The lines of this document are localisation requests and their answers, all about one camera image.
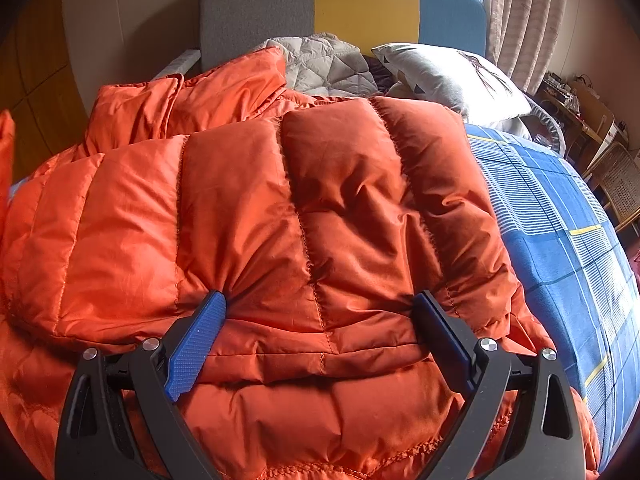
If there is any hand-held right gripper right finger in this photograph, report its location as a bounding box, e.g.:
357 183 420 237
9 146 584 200
410 290 586 480

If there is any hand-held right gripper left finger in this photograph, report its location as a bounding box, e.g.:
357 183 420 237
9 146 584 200
54 290 228 480

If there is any orange down jacket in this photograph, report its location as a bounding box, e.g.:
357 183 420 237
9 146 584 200
0 46 601 480

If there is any blue plaid bed sheet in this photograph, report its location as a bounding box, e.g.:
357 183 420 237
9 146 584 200
465 125 640 466

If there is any rattan wooden chair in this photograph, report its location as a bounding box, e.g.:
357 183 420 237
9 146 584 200
582 141 640 233

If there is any white printed pillow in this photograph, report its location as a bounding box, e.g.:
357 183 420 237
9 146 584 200
371 42 533 123

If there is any wooden desk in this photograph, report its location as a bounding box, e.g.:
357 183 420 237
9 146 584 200
535 75 631 161

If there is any wooden wardrobe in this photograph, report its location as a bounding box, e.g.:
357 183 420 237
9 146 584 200
0 0 88 171

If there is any beige curtain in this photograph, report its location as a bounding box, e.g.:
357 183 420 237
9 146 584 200
460 0 571 93

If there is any grey yellow blue headboard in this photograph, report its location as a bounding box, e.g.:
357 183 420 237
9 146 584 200
198 0 488 68

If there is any grey wire fan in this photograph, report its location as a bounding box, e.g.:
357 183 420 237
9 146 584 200
520 97 568 153

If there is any white bed rail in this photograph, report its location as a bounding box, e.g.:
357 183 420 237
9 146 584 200
150 49 202 81

